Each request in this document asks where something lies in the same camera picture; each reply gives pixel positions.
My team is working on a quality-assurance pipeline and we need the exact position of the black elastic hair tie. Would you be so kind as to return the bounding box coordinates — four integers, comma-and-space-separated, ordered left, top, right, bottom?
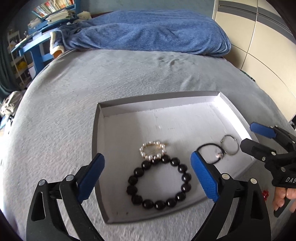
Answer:
197, 143, 226, 165

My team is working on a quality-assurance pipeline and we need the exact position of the white plush toy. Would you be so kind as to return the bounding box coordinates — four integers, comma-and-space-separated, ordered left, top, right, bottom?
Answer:
77, 11, 92, 22

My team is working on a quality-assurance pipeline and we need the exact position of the right hand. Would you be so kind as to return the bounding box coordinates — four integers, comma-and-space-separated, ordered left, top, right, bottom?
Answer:
273, 187, 296, 211

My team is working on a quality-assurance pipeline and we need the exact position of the grey cardboard tray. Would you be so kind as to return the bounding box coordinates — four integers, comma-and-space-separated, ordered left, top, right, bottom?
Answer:
92, 91, 256, 224

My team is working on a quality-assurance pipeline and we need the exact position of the white wardrobe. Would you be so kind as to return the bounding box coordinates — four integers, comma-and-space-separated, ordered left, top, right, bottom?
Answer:
212, 1, 295, 121

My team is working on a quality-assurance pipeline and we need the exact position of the blue towel blanket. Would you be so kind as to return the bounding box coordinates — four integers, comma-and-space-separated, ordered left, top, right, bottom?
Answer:
50, 10, 231, 57

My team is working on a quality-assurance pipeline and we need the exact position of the row of books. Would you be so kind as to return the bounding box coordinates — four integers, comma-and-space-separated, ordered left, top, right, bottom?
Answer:
32, 0, 75, 18

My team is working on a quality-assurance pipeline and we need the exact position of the red bead gold charm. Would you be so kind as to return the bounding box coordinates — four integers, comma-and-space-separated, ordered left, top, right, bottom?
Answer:
262, 190, 269, 201

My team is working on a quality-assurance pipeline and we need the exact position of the black bead bracelet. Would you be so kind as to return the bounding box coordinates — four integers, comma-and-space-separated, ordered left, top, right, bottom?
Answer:
126, 154, 192, 211

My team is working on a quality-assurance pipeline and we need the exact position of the grey bed blanket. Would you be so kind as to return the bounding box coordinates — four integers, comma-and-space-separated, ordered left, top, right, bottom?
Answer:
1, 50, 293, 239

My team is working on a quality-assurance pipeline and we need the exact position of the white shelf rack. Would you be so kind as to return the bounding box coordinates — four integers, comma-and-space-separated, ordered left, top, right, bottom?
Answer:
7, 30, 32, 89

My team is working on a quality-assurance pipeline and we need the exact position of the silver ring hoop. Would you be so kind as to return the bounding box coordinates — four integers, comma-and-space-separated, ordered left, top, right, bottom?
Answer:
220, 135, 239, 156

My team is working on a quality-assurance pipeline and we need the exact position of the blue desk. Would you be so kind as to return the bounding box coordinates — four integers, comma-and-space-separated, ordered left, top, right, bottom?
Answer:
10, 18, 79, 72

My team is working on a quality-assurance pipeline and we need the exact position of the pearl circle hair clip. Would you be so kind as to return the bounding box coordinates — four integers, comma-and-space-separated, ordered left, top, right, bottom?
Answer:
139, 141, 167, 161

